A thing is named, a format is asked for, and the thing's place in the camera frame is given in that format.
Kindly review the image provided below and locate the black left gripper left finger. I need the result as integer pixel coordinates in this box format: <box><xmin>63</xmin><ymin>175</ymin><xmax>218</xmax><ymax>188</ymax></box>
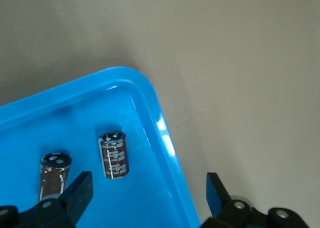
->
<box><xmin>0</xmin><ymin>171</ymin><xmax>94</xmax><ymax>228</ymax></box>

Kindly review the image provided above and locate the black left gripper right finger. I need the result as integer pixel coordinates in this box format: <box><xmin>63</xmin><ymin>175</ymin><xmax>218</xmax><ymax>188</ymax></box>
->
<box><xmin>201</xmin><ymin>172</ymin><xmax>308</xmax><ymax>228</ymax></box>

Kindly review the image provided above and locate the plain dark brown electrolytic capacitor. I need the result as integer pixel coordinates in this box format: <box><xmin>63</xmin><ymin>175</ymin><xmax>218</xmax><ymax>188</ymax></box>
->
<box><xmin>37</xmin><ymin>152</ymin><xmax>73</xmax><ymax>204</ymax></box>

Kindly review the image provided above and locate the blue plastic tray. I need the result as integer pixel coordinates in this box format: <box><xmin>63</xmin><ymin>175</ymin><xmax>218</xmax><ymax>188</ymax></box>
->
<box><xmin>0</xmin><ymin>66</ymin><xmax>202</xmax><ymax>228</ymax></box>

